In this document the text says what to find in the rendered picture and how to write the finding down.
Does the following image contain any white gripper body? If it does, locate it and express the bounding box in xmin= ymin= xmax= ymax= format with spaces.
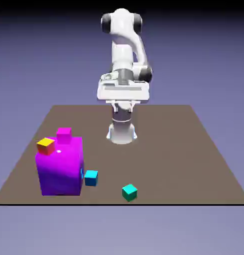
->
xmin=96 ymin=80 xmax=150 ymax=105

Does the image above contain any small magenta cube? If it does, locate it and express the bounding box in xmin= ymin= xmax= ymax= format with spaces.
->
xmin=56 ymin=127 xmax=72 ymax=145

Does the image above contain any small blue cube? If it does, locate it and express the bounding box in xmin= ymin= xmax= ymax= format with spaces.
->
xmin=84 ymin=169 xmax=99 ymax=187

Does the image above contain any small orange cube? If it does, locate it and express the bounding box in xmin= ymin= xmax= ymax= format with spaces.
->
xmin=36 ymin=137 xmax=56 ymax=156

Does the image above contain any small teal cube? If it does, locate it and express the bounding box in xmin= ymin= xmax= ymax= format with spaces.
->
xmin=121 ymin=183 xmax=138 ymax=202

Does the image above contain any large magenta box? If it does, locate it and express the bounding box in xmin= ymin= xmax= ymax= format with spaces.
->
xmin=34 ymin=136 xmax=85 ymax=197

